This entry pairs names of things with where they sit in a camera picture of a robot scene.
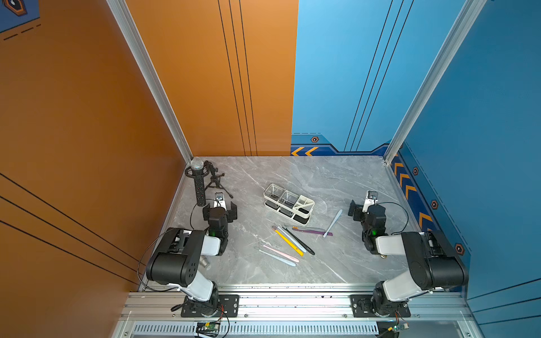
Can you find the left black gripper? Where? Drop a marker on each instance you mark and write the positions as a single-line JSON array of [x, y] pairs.
[[220, 211]]

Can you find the light blue toothbrush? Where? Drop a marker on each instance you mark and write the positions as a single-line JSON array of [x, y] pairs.
[[335, 219]]

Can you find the pink toothbrush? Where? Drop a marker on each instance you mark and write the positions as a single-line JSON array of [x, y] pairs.
[[284, 255]]

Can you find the pale blue toothbrush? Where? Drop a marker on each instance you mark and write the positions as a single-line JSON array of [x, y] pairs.
[[282, 260]]

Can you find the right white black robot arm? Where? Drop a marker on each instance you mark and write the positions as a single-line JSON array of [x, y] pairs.
[[431, 260]]

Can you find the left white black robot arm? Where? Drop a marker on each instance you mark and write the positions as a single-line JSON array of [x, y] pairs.
[[176, 259]]

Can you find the purple toothbrush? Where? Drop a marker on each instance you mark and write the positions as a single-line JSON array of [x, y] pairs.
[[315, 232]]

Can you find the black toothbrush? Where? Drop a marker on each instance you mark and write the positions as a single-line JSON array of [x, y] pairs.
[[305, 246]]

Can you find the grey white toothbrush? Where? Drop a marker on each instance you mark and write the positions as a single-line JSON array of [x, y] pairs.
[[294, 241]]

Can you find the white toothbrush holder organizer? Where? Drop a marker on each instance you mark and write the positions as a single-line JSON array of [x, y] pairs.
[[296, 207]]

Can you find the yellow toothbrush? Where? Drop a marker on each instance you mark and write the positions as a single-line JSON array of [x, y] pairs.
[[288, 241]]

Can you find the small black tripod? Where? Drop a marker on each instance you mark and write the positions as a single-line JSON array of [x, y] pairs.
[[215, 181]]

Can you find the right green circuit board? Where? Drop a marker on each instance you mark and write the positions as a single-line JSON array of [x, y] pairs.
[[395, 330]]

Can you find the green circuit board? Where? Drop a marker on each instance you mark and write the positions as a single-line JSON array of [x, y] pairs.
[[208, 329], [395, 330]]

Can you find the left green circuit board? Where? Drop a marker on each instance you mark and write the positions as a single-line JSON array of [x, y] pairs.
[[208, 329]]

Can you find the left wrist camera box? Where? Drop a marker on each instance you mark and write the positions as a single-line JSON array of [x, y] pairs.
[[219, 200]]

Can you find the black perforated post with ball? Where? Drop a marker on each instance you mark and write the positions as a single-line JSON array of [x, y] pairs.
[[197, 171]]

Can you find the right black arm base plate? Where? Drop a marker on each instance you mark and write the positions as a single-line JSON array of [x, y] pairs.
[[364, 306]]

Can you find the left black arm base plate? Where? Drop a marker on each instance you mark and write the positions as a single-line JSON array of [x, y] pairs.
[[224, 305]]

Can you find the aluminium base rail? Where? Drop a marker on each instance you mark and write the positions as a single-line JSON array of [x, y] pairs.
[[297, 310]]

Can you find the left aluminium corner post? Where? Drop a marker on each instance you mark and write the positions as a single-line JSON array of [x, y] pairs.
[[133, 38]]

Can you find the aluminium corner post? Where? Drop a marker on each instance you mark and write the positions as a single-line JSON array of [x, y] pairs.
[[133, 38], [454, 39]]

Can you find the right aluminium corner post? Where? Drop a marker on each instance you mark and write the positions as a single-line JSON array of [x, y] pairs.
[[454, 39]]

